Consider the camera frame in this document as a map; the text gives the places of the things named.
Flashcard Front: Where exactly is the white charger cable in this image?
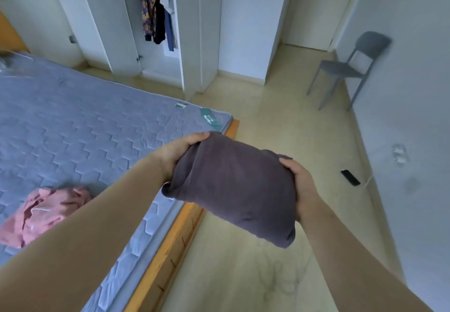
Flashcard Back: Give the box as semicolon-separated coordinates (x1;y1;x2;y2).
355;150;398;197

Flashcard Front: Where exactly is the white room door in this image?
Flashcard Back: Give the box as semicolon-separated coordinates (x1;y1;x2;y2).
281;0;367;52

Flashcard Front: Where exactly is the person's right hand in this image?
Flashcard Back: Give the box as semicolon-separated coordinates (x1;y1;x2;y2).
279;157;333;225

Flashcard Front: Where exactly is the black charger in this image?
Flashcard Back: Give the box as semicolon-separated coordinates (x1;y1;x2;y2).
340;169;362;187

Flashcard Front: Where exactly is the blue quilted mattress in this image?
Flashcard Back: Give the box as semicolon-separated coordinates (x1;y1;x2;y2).
0;50;240;312

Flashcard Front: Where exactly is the person's left hand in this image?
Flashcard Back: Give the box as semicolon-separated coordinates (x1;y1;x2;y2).
146;132;211;183

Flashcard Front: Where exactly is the white power socket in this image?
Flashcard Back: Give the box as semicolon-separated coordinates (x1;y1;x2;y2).
391;143;409;168

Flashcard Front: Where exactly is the orange wooden board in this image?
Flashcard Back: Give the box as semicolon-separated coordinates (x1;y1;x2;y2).
0;12;30;56

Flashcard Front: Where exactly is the person's left forearm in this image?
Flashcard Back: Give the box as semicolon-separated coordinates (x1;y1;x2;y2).
0;155;170;312

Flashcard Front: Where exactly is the dark purple garment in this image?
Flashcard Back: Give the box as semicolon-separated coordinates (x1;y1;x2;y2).
161;131;299;249

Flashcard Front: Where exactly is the black garment with print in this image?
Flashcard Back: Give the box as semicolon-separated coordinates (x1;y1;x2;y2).
138;0;168;45

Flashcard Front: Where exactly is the grey chair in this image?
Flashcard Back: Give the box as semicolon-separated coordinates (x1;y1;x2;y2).
307;30;393;111

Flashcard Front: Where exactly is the person's right forearm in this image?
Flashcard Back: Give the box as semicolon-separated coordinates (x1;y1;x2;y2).
299;206;433;312

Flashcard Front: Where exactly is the white wardrobe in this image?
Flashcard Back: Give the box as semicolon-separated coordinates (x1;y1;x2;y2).
0;0;296;102

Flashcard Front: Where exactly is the blue garment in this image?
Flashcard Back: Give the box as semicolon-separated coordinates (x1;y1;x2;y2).
163;2;177;52

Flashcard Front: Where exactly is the pink pajama shirt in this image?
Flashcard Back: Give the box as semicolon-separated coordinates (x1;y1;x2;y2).
0;186;92;250

